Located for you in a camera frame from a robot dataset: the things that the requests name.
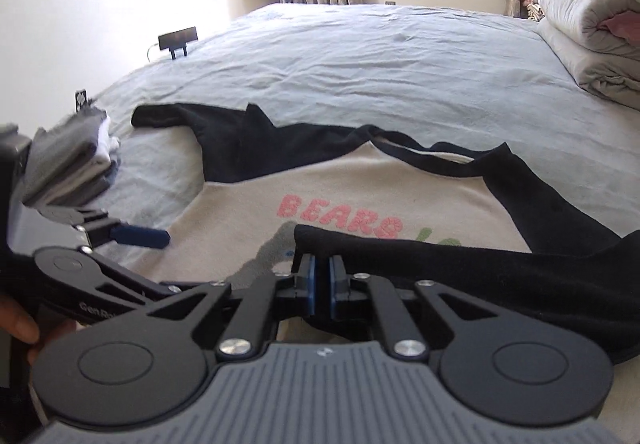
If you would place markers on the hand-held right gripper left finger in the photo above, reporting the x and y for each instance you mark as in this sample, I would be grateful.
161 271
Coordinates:
311 286

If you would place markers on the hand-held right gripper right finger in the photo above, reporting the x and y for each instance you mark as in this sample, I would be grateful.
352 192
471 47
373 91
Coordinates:
333 289

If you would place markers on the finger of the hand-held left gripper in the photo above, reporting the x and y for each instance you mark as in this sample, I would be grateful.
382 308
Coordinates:
125 281
142 236

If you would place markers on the cream and black sweatshirt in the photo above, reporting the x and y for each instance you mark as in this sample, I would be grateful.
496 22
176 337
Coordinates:
350 189

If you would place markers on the person's left hand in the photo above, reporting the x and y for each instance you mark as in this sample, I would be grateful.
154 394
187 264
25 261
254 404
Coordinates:
20 324

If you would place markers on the white folded garment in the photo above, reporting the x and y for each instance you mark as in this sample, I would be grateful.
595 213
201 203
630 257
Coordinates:
107 146

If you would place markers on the light grey folded sweater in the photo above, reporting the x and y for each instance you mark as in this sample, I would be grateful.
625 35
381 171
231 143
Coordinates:
65 149

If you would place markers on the small black marker card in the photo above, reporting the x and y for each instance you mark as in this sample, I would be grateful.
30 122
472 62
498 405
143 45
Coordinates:
82 100

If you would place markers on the black phone on stand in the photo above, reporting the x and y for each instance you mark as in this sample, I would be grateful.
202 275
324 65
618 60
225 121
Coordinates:
177 38

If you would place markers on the bed with grey sheet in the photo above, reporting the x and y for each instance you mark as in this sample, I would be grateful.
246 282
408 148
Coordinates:
350 74

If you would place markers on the folded grey quilt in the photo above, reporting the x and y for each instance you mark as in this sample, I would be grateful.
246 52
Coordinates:
580 19

